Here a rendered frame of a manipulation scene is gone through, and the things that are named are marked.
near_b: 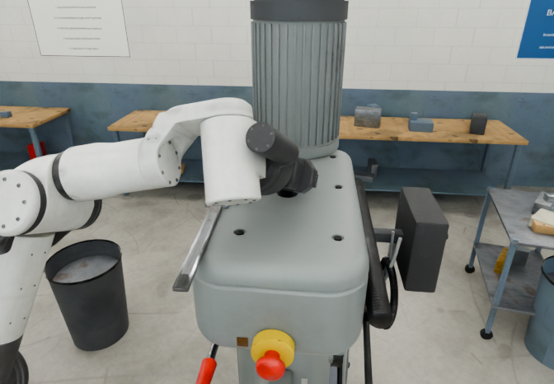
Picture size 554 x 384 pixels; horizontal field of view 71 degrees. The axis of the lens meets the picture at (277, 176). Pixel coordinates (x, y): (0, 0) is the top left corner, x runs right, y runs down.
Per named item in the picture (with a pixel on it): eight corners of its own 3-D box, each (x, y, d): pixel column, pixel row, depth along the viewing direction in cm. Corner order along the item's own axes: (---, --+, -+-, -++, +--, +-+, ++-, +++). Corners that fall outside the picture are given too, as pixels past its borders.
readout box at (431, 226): (439, 294, 100) (455, 224, 91) (403, 292, 101) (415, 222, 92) (422, 249, 118) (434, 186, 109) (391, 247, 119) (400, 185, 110)
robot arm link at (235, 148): (230, 209, 55) (186, 205, 44) (224, 136, 57) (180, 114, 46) (307, 199, 51) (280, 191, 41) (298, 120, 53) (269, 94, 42)
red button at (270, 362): (284, 386, 52) (284, 365, 50) (254, 383, 52) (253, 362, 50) (286, 365, 54) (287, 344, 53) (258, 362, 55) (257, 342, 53)
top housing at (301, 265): (365, 367, 55) (377, 277, 49) (186, 351, 58) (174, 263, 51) (346, 206, 98) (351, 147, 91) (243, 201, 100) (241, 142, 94)
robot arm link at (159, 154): (264, 177, 49) (165, 191, 51) (257, 110, 50) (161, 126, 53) (251, 169, 43) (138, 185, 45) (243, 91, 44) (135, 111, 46)
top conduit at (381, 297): (392, 330, 56) (395, 312, 54) (362, 328, 56) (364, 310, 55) (362, 190, 97) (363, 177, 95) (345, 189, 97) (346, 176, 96)
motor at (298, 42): (340, 162, 82) (352, -4, 69) (246, 158, 84) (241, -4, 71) (336, 133, 101) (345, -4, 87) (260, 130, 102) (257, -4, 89)
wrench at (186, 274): (196, 293, 46) (195, 288, 46) (164, 292, 46) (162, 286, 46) (232, 197, 68) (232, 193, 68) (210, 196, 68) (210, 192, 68)
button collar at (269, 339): (293, 372, 55) (293, 341, 52) (251, 368, 55) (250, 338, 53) (294, 361, 56) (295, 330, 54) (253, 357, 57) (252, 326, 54)
